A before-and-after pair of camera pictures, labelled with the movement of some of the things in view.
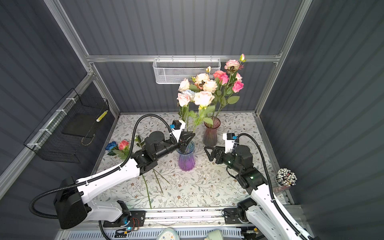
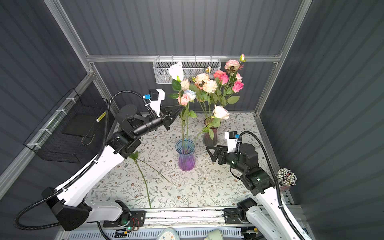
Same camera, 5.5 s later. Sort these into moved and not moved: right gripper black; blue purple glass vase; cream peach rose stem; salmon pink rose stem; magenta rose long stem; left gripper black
Moved: cream peach rose stem; left gripper black
Not moved: right gripper black; magenta rose long stem; blue purple glass vase; salmon pink rose stem
